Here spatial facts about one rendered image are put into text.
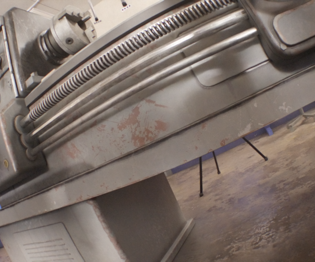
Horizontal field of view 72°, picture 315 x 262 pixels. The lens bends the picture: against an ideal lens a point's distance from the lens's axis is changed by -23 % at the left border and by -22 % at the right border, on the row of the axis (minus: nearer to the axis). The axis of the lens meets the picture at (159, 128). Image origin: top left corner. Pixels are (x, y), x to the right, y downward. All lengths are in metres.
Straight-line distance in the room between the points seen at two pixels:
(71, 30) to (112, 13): 3.77
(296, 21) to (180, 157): 0.38
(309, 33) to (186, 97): 0.39
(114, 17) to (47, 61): 3.64
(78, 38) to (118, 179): 0.67
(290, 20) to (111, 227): 0.75
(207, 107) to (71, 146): 0.46
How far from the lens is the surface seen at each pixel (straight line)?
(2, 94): 1.14
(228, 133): 0.52
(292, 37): 0.53
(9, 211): 1.00
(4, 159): 0.93
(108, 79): 0.69
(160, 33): 0.67
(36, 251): 1.15
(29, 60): 1.13
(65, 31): 1.11
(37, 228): 1.06
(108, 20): 4.83
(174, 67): 0.63
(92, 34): 1.17
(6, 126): 0.92
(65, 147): 0.91
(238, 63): 0.69
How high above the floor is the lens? 0.45
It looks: 4 degrees up
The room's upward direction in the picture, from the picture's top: 24 degrees counter-clockwise
